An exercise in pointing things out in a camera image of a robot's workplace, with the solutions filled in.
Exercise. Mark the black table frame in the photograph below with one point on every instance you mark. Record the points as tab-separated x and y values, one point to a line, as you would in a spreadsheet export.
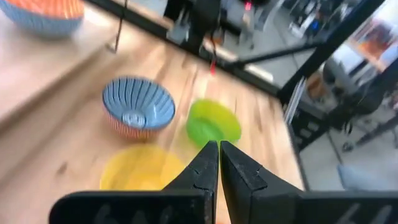
311	65

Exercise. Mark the wooden shelf with black frame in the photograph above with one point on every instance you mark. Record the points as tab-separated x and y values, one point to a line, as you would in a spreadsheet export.
31	68

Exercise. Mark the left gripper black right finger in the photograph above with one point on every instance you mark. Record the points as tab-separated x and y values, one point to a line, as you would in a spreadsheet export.
248	199

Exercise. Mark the yellow plastic bowl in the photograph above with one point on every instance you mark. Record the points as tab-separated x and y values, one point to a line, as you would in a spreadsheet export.
136	171

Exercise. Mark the green plastic bowl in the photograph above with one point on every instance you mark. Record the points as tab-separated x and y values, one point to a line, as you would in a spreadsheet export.
211	121

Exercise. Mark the bowl blue-striped inside orange outside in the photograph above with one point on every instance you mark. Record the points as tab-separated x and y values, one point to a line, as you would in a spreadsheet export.
136	99

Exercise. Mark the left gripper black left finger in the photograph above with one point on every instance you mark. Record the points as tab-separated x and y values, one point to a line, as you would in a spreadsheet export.
186	205

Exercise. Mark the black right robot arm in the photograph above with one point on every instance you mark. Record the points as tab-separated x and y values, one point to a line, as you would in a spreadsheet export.
202	15

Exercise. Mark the bowl orange inside blue outside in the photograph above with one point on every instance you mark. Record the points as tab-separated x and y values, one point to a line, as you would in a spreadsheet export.
46	21

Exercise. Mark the black office chair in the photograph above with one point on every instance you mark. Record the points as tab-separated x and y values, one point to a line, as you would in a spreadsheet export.
370	99

